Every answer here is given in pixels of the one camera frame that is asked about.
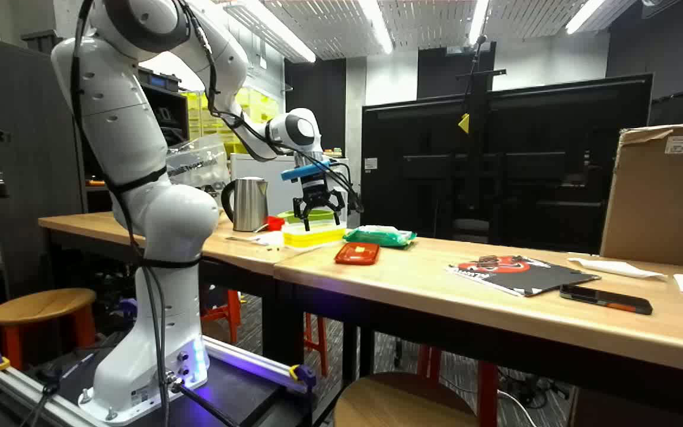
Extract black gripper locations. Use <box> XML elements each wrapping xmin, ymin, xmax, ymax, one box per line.
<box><xmin>292</xmin><ymin>173</ymin><xmax>344</xmax><ymax>224</ymax></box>

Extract robot base platform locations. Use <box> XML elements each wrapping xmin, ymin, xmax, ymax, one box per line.
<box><xmin>0</xmin><ymin>337</ymin><xmax>315</xmax><ymax>427</ymax></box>

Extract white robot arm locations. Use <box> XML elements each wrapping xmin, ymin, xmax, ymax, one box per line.
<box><xmin>49</xmin><ymin>0</ymin><xmax>344</xmax><ymax>426</ymax></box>

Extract green plastic bowl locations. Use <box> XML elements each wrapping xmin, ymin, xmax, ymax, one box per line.
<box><xmin>280</xmin><ymin>210</ymin><xmax>334</xmax><ymax>230</ymax></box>

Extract red small cup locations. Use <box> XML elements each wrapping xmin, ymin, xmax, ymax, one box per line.
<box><xmin>264</xmin><ymin>217</ymin><xmax>285</xmax><ymax>232</ymax></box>

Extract white paper napkin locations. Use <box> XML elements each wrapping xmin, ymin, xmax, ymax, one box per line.
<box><xmin>227</xmin><ymin>232</ymin><xmax>285</xmax><ymax>253</ymax></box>

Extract stainless steel kettle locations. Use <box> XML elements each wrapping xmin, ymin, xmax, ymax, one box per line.
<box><xmin>220</xmin><ymin>177</ymin><xmax>269</xmax><ymax>232</ymax></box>

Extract green plastic bag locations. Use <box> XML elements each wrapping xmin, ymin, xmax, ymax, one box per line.
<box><xmin>344</xmin><ymin>225</ymin><xmax>417</xmax><ymax>249</ymax></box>

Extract yellow storage crates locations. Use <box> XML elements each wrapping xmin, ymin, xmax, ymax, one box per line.
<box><xmin>184</xmin><ymin>84</ymin><xmax>285</xmax><ymax>156</ymax></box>

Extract red stool legs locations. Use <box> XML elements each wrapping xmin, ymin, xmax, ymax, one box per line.
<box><xmin>202</xmin><ymin>290</ymin><xmax>327</xmax><ymax>375</ymax></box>

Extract large black monitor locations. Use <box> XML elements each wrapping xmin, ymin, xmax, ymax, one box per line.
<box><xmin>361</xmin><ymin>76</ymin><xmax>653</xmax><ymax>253</ymax></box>

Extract wooden round stool front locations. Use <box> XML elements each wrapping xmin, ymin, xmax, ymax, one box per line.
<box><xmin>333</xmin><ymin>374</ymin><xmax>478</xmax><ymax>427</ymax></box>

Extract wooden round stool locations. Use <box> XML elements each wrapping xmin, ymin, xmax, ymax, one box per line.
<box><xmin>333</xmin><ymin>374</ymin><xmax>478</xmax><ymax>427</ymax></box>
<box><xmin>0</xmin><ymin>287</ymin><xmax>98</xmax><ymax>369</ymax></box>

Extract black red book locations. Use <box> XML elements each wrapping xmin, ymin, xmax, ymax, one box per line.
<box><xmin>450</xmin><ymin>257</ymin><xmax>592</xmax><ymax>296</ymax></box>

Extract black flat remote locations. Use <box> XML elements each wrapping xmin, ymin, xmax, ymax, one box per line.
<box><xmin>560</xmin><ymin>286</ymin><xmax>653</xmax><ymax>317</ymax></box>

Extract white paper sheet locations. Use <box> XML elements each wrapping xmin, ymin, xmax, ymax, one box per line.
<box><xmin>571</xmin><ymin>260</ymin><xmax>663</xmax><ymax>281</ymax></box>

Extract wooden round stool left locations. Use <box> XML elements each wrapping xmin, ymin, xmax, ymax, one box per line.
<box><xmin>0</xmin><ymin>287</ymin><xmax>98</xmax><ymax>369</ymax></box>

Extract brown cardboard box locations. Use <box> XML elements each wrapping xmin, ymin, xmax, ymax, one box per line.
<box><xmin>599</xmin><ymin>124</ymin><xmax>683</xmax><ymax>266</ymax></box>

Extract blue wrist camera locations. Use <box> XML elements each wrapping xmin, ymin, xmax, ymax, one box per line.
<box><xmin>280</xmin><ymin>162</ymin><xmax>333</xmax><ymax>181</ymax></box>

